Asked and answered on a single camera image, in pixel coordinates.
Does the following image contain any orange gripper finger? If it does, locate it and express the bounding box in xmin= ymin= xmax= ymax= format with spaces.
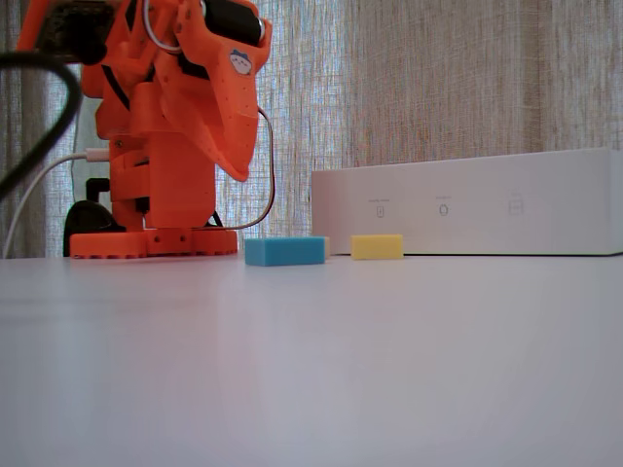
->
xmin=160 ymin=29 xmax=260 ymax=183
xmin=134 ymin=81 xmax=239 ymax=182

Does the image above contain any orange gripper body black servo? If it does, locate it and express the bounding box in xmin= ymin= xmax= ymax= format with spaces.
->
xmin=175 ymin=0 xmax=274 ymax=67

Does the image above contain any blue foam cuboid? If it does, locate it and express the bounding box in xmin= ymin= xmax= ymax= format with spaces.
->
xmin=243 ymin=235 xmax=326 ymax=268

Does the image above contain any yellow foam cuboid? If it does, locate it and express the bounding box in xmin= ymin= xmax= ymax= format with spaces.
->
xmin=350 ymin=233 xmax=405 ymax=261

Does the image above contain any white cardboard bin box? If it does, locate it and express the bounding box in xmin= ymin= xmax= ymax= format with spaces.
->
xmin=310 ymin=148 xmax=623 ymax=257

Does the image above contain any black table clamp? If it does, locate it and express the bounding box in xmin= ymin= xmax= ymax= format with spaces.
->
xmin=62 ymin=177 xmax=128 ymax=258

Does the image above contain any beige woven curtain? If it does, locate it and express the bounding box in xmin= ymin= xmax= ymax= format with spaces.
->
xmin=0 ymin=0 xmax=623 ymax=259

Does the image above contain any white red black servo wire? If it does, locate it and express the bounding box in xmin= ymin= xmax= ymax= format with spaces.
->
xmin=142 ymin=0 xmax=184 ymax=54
xmin=213 ymin=106 xmax=276 ymax=231

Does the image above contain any white usb cable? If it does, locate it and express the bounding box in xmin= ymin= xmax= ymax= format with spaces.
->
xmin=2 ymin=148 xmax=111 ymax=259

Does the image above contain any black camera cable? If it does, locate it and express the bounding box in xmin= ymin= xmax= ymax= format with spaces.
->
xmin=0 ymin=51 xmax=84 ymax=200

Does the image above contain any wrist camera on orange bracket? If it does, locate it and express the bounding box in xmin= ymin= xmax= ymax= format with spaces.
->
xmin=17 ymin=0 xmax=118 ymax=65

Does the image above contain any orange robot base plate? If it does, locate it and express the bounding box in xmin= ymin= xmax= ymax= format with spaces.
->
xmin=69 ymin=227 xmax=239 ymax=260

